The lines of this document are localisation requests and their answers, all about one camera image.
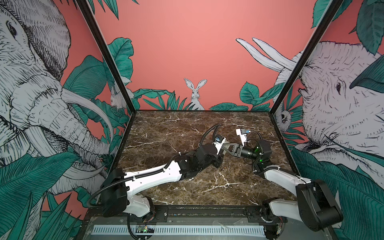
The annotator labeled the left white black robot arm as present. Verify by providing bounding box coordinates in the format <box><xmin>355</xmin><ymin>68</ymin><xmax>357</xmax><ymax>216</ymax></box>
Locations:
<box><xmin>87</xmin><ymin>144</ymin><xmax>224</xmax><ymax>223</ymax></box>

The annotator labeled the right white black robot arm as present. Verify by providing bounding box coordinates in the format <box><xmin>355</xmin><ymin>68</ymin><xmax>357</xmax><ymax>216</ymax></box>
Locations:
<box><xmin>215</xmin><ymin>140</ymin><xmax>344</xmax><ymax>232</ymax></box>

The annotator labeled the small circuit board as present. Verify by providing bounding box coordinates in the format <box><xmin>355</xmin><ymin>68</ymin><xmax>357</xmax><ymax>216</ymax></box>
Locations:
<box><xmin>136</xmin><ymin>225</ymin><xmax>155</xmax><ymax>235</ymax></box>

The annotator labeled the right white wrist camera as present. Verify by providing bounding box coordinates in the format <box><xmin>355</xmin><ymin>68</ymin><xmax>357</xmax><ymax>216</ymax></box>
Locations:
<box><xmin>236</xmin><ymin>129</ymin><xmax>251</xmax><ymax>146</ymax></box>

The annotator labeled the white slotted cable duct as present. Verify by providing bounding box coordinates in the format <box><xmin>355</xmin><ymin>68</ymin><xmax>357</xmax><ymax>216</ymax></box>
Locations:
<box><xmin>91</xmin><ymin>225</ymin><xmax>265</xmax><ymax>237</ymax></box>

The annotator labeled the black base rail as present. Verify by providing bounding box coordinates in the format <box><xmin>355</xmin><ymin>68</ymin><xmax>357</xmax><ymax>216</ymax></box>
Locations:
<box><xmin>80</xmin><ymin>204</ymin><xmax>289</xmax><ymax>224</ymax></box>

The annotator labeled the right black frame post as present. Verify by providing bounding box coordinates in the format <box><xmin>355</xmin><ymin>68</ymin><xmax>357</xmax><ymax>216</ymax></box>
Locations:
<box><xmin>269</xmin><ymin>0</ymin><xmax>344</xmax><ymax>116</ymax></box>

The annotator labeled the black frame post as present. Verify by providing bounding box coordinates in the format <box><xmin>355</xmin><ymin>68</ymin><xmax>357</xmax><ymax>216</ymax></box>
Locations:
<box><xmin>76</xmin><ymin>0</ymin><xmax>136</xmax><ymax>114</ymax></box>
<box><xmin>269</xmin><ymin>0</ymin><xmax>344</xmax><ymax>116</ymax></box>

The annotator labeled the left black frame post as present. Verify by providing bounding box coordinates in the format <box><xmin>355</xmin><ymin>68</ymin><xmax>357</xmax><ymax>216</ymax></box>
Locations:
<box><xmin>76</xmin><ymin>0</ymin><xmax>136</xmax><ymax>114</ymax></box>

